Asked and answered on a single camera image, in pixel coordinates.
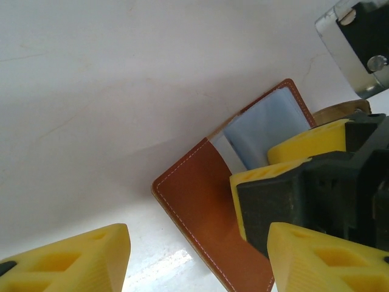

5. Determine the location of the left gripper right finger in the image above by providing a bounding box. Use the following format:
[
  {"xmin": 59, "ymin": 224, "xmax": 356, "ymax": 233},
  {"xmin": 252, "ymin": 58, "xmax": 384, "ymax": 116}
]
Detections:
[{"xmin": 266, "ymin": 221, "xmax": 389, "ymax": 292}]

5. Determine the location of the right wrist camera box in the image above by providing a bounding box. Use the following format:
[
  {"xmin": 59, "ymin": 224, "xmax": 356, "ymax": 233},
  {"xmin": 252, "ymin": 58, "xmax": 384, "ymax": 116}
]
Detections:
[{"xmin": 315, "ymin": 0, "xmax": 389, "ymax": 100}]

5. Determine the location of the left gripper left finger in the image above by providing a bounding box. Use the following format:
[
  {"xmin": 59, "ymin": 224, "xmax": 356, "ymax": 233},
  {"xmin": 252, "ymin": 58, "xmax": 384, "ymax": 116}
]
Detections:
[{"xmin": 0, "ymin": 223, "xmax": 132, "ymax": 292}]

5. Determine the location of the brown leather card holder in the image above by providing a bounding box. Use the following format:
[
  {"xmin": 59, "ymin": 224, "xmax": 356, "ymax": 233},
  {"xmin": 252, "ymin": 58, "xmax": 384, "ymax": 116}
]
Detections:
[{"xmin": 151, "ymin": 78, "xmax": 372, "ymax": 292}]

